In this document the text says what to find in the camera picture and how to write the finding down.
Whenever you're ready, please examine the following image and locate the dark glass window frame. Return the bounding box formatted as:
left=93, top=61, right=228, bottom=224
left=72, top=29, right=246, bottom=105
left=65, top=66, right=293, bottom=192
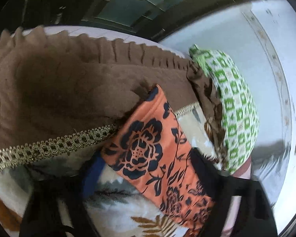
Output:
left=0, top=0, right=251, bottom=41

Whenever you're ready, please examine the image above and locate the beige leaf print blanket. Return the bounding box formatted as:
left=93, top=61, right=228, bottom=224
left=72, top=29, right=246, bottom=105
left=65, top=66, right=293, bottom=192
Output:
left=0, top=101, right=228, bottom=237

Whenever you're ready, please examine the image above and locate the green white patterned pillow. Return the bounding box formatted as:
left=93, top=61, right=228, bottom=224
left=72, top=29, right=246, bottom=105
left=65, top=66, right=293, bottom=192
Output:
left=189, top=44, right=259, bottom=174

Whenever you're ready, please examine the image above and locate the brown fleece blanket gold trim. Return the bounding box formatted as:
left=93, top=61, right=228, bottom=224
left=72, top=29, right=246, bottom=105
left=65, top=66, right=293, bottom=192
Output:
left=0, top=27, right=225, bottom=171

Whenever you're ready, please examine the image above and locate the orange black floral garment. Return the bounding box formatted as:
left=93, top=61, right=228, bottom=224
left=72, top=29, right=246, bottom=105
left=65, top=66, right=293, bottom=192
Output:
left=102, top=85, right=216, bottom=236

